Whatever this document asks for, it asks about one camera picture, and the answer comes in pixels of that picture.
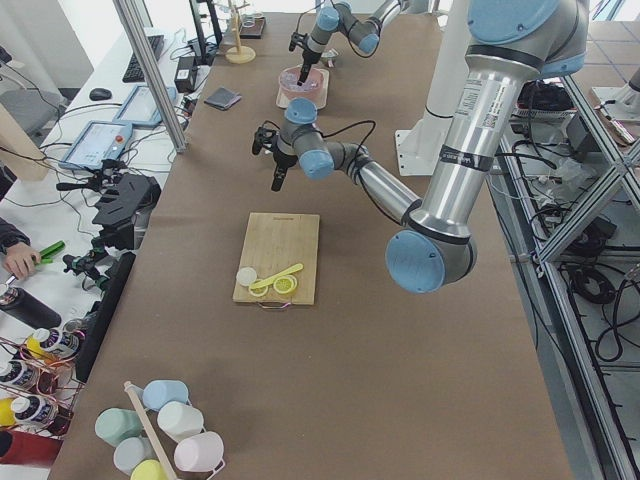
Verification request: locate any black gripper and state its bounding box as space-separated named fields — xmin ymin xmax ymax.
xmin=297 ymin=45 xmax=323 ymax=85
xmin=271 ymin=148 xmax=297 ymax=192

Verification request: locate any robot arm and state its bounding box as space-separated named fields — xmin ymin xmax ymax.
xmin=252 ymin=1 xmax=589 ymax=293
xmin=289 ymin=0 xmax=435 ymax=86

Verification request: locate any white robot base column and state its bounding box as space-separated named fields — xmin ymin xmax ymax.
xmin=395 ymin=0 xmax=470 ymax=176

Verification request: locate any pile of clear ice cubes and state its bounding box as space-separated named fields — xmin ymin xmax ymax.
xmin=279 ymin=69 xmax=322 ymax=93

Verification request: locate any pink bowl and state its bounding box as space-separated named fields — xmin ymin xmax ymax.
xmin=278 ymin=66 xmax=326 ymax=107

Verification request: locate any person's hand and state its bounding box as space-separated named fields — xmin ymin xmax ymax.
xmin=3 ymin=243 xmax=41 ymax=279

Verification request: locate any cream serving tray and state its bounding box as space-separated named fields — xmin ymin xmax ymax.
xmin=275 ymin=68 xmax=331 ymax=110

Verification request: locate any dark wooden tray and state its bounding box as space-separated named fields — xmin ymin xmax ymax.
xmin=240 ymin=17 xmax=266 ymax=39

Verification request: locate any wooden mug tree stand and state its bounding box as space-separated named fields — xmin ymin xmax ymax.
xmin=220 ymin=1 xmax=256 ymax=64

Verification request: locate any wooden cutting board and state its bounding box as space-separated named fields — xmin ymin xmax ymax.
xmin=233 ymin=212 xmax=320 ymax=306

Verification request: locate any grey folded cloth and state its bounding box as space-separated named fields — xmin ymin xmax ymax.
xmin=204 ymin=87 xmax=242 ymax=111

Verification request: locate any yellow plastic knife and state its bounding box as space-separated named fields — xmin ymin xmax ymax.
xmin=249 ymin=263 xmax=304 ymax=290

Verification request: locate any black power adapter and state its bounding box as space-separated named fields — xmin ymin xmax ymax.
xmin=174 ymin=56 xmax=198 ymax=93

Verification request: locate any upper lemon slice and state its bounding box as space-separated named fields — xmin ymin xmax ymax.
xmin=248 ymin=280 xmax=273 ymax=298

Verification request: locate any far blue teach pendant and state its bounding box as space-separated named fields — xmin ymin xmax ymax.
xmin=113 ymin=85 xmax=162 ymax=128

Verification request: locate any blue teach pendant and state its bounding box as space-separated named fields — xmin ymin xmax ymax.
xmin=58 ymin=121 xmax=133 ymax=170
xmin=113 ymin=85 xmax=162 ymax=128

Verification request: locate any black keyboard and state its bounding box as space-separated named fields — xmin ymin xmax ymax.
xmin=121 ymin=33 xmax=166 ymax=84

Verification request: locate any near blue teach pendant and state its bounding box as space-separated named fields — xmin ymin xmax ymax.
xmin=58 ymin=121 xmax=133 ymax=170

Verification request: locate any black bar on desk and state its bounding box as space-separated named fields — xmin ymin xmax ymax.
xmin=75 ymin=252 xmax=136 ymax=383

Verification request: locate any black computer mouse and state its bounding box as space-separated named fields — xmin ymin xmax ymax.
xmin=89 ymin=88 xmax=112 ymax=101

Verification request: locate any green clip tool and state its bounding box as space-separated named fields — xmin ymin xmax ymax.
xmin=34 ymin=240 xmax=66 ymax=265

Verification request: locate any blue cup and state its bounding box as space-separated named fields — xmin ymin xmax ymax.
xmin=142 ymin=380 xmax=189 ymax=411

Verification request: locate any white cup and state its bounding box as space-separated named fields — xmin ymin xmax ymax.
xmin=157 ymin=401 xmax=204 ymax=442

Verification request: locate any black thermos bottle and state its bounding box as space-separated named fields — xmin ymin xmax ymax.
xmin=1 ymin=286 xmax=61 ymax=329

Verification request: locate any pink cup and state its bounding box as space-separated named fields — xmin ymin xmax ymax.
xmin=174 ymin=431 xmax=225 ymax=472

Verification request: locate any green cup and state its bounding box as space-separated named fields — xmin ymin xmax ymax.
xmin=94 ymin=408 xmax=143 ymax=447

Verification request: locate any grey cup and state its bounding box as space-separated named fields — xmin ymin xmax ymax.
xmin=113 ymin=437 xmax=156 ymax=475

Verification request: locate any yellow cup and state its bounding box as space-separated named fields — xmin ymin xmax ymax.
xmin=130 ymin=459 xmax=168 ymax=480

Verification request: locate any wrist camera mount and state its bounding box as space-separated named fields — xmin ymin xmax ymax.
xmin=288 ymin=31 xmax=308 ymax=52
xmin=251 ymin=126 xmax=278 ymax=156

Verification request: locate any metal cutting board handle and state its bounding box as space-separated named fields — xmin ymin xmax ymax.
xmin=258 ymin=302 xmax=291 ymax=310

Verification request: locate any black camera stand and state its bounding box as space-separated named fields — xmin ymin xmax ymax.
xmin=56 ymin=170 xmax=161 ymax=250

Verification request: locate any aluminium frame post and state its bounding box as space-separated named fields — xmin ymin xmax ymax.
xmin=113 ymin=0 xmax=187 ymax=154

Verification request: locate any copper wire basket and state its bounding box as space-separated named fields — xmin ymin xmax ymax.
xmin=1 ymin=328 xmax=85 ymax=439

